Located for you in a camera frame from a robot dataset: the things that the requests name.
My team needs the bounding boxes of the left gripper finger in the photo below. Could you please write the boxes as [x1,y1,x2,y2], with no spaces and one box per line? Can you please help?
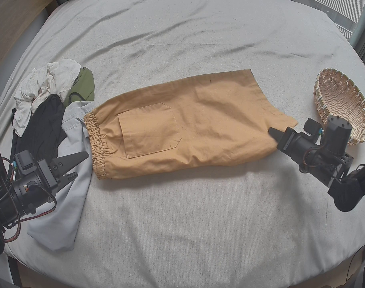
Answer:
[57,171,79,192]
[51,151,90,177]

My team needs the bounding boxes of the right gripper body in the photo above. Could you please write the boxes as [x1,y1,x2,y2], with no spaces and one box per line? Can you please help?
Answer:
[276,126,324,167]

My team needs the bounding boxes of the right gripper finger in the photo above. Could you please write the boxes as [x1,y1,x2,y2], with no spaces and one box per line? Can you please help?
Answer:
[267,126,287,145]

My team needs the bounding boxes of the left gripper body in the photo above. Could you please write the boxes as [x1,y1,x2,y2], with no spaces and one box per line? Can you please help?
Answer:
[13,159,63,215]

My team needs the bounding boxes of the tan shorts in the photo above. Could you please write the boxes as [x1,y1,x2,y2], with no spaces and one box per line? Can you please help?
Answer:
[83,68,298,181]

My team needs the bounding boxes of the pale blue garment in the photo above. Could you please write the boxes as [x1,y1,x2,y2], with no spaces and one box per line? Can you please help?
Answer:
[27,100,96,253]

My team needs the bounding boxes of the black garment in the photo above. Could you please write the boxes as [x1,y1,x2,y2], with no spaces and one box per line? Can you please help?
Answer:
[11,94,67,164]

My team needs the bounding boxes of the round woven basket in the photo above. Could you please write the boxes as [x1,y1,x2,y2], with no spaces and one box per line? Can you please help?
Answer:
[313,67,365,146]

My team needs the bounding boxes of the green garment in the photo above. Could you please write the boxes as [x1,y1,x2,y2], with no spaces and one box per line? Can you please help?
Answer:
[63,67,95,107]

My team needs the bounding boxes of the white garment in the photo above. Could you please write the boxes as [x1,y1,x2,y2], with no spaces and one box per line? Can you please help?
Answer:
[13,58,82,138]

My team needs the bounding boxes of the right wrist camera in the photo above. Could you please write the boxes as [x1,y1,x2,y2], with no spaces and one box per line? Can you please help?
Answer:
[303,118,325,139]

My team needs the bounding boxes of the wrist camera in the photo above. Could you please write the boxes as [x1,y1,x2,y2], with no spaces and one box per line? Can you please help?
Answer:
[14,150,36,173]
[303,118,325,139]

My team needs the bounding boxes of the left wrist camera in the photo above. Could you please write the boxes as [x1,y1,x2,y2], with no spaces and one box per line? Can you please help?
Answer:
[14,150,36,173]

